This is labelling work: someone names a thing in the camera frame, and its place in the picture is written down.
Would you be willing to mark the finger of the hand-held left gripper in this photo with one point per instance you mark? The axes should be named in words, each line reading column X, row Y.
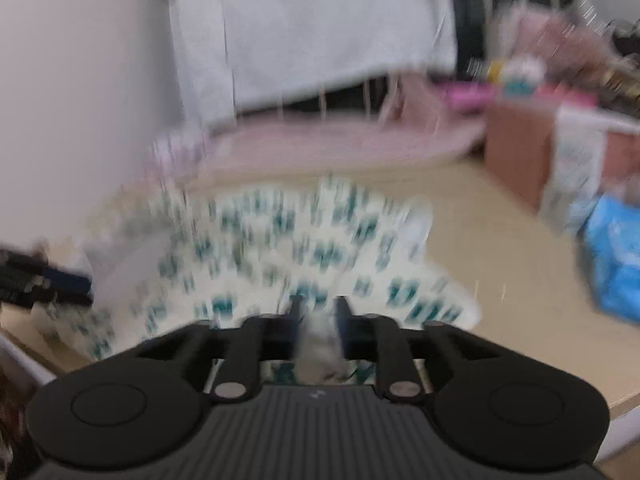
column 65, row 276
column 55, row 300

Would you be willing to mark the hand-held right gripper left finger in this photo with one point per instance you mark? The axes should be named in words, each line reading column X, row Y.
column 280, row 335

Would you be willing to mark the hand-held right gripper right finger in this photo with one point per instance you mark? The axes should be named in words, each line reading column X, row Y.
column 343, row 325

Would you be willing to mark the white teal floral cloth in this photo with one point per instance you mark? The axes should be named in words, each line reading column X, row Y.
column 250, row 240

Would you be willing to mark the pink fluffy hoodie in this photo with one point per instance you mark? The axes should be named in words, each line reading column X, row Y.
column 325, row 145

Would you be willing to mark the brown cabinet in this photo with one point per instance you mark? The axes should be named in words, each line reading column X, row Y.
column 515, row 150

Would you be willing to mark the bright pink case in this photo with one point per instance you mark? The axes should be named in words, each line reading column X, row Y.
column 467, row 96

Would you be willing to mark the white printed packet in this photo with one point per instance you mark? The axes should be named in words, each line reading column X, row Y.
column 575, row 170

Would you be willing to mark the blue plastic bag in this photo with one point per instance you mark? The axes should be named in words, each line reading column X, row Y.
column 617, row 260

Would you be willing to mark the white fluffy towel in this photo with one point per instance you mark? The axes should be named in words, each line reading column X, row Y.
column 325, row 25

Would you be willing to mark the chrome metal rack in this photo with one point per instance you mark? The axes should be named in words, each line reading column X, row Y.
column 470, row 10

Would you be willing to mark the pale pink bag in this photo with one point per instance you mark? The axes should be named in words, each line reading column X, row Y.
column 565, row 45

